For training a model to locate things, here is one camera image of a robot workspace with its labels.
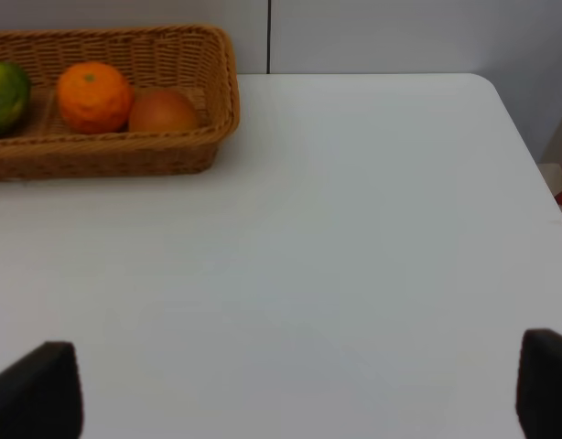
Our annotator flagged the red yellow peach fruit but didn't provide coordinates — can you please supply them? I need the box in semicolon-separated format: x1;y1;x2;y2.
128;89;200;133

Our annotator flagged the orange mandarin fruit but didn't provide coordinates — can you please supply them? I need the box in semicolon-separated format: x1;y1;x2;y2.
56;61;135;134

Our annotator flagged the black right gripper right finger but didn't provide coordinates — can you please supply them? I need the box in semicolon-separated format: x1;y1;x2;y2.
515;328;562;439

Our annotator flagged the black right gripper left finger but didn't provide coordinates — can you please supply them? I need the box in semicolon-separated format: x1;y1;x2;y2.
0;341;84;439

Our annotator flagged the orange wicker basket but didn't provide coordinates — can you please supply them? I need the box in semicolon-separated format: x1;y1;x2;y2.
0;24;240;181

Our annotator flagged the green mango fruit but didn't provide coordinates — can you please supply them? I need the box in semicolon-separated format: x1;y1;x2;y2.
0;61;31;135

